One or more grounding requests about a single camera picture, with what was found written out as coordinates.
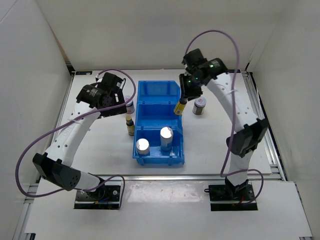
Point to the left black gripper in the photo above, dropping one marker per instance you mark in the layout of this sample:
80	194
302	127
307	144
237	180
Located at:
121	109

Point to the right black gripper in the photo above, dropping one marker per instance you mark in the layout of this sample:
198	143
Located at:
186	93

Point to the yellow-label sauce bottle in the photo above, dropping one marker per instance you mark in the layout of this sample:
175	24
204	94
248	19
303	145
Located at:
180	106
130	125

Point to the silver-lid bead jar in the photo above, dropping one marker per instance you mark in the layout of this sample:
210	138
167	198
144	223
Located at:
166	138
142	146

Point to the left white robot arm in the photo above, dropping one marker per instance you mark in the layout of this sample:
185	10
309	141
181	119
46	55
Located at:
94	101

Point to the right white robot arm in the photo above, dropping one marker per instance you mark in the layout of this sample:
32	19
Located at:
247	129

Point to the far blue storage bin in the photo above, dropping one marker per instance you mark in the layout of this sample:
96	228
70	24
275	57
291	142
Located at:
158	91

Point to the blue storage bin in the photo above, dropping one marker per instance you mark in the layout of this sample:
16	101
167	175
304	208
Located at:
158	91
155	115
156	155

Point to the middle blue storage bin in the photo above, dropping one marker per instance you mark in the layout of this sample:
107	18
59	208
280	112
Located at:
155	115

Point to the near blue storage bin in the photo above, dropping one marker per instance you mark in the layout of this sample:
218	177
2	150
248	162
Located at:
156	155

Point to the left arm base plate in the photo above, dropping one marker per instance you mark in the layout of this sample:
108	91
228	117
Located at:
109	198

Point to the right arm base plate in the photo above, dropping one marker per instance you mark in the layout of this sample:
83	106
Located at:
222	201

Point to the aluminium table edge rail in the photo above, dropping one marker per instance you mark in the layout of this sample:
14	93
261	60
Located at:
205	177

